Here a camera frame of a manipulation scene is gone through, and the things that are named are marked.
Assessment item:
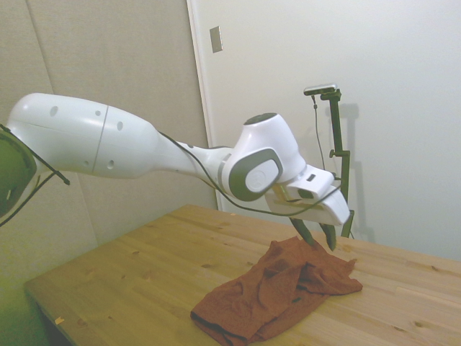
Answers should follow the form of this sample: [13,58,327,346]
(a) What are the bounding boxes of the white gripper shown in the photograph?
[283,191,351,252]

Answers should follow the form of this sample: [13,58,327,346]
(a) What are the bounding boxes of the rust red shorts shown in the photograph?
[189,236,364,346]

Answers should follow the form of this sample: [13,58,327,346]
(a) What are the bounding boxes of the black jointed camera stand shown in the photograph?
[320,89,356,239]

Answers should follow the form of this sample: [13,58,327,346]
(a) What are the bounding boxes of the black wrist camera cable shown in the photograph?
[0,124,343,228]

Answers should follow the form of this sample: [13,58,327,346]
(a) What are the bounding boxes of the silver camera bar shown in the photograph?
[303,82,339,97]

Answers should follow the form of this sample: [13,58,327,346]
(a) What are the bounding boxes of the white door frame trim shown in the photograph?
[186,0,225,212]

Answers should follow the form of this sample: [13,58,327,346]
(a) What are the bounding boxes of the grey wall plate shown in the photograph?
[210,25,224,54]

